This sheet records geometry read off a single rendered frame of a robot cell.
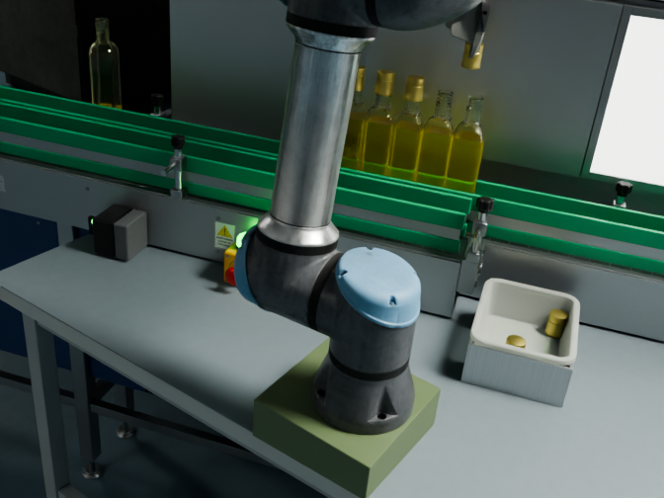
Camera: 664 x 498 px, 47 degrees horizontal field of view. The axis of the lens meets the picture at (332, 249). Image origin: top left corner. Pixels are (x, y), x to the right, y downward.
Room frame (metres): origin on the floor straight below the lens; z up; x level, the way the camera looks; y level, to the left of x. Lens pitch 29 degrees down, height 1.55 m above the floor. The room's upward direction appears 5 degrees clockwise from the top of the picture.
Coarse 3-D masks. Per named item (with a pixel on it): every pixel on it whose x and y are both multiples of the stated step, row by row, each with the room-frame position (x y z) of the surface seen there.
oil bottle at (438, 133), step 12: (432, 120) 1.40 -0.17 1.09; (444, 120) 1.40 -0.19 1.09; (432, 132) 1.39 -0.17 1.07; (444, 132) 1.38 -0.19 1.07; (432, 144) 1.39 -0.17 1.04; (444, 144) 1.38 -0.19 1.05; (420, 156) 1.40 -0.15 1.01; (432, 156) 1.39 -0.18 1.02; (444, 156) 1.38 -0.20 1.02; (420, 168) 1.39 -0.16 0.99; (432, 168) 1.39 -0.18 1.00; (444, 168) 1.38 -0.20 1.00; (420, 180) 1.39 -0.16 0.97; (432, 180) 1.39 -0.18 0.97; (444, 180) 1.38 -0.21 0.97
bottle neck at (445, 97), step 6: (444, 90) 1.42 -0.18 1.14; (438, 96) 1.41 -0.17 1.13; (444, 96) 1.40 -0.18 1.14; (450, 96) 1.40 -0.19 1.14; (438, 102) 1.41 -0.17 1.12; (444, 102) 1.40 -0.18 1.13; (450, 102) 1.41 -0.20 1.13; (438, 108) 1.41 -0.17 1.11; (444, 108) 1.40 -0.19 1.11; (450, 108) 1.41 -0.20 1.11; (438, 114) 1.40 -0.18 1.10; (444, 114) 1.40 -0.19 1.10
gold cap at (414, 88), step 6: (408, 78) 1.42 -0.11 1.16; (414, 78) 1.41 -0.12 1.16; (420, 78) 1.41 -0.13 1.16; (408, 84) 1.42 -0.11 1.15; (414, 84) 1.41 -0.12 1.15; (420, 84) 1.41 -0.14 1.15; (408, 90) 1.41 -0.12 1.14; (414, 90) 1.41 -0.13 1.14; (420, 90) 1.41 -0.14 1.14; (408, 96) 1.41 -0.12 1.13; (414, 96) 1.41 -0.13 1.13; (420, 96) 1.41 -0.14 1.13
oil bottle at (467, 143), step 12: (456, 132) 1.38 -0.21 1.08; (468, 132) 1.37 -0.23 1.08; (480, 132) 1.37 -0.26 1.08; (456, 144) 1.38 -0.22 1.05; (468, 144) 1.37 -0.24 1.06; (480, 144) 1.37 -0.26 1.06; (456, 156) 1.37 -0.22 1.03; (468, 156) 1.37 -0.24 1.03; (480, 156) 1.39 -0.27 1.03; (456, 168) 1.37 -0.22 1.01; (468, 168) 1.37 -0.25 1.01; (456, 180) 1.37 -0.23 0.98; (468, 180) 1.37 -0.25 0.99; (468, 192) 1.36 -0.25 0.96
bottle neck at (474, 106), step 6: (468, 96) 1.40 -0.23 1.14; (474, 96) 1.41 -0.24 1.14; (480, 96) 1.40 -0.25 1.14; (468, 102) 1.39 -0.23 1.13; (474, 102) 1.38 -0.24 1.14; (480, 102) 1.39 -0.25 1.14; (468, 108) 1.39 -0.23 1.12; (474, 108) 1.38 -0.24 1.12; (480, 108) 1.39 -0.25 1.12; (468, 114) 1.39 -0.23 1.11; (474, 114) 1.38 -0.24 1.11; (480, 114) 1.39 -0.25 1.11; (468, 120) 1.39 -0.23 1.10; (474, 120) 1.38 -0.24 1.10
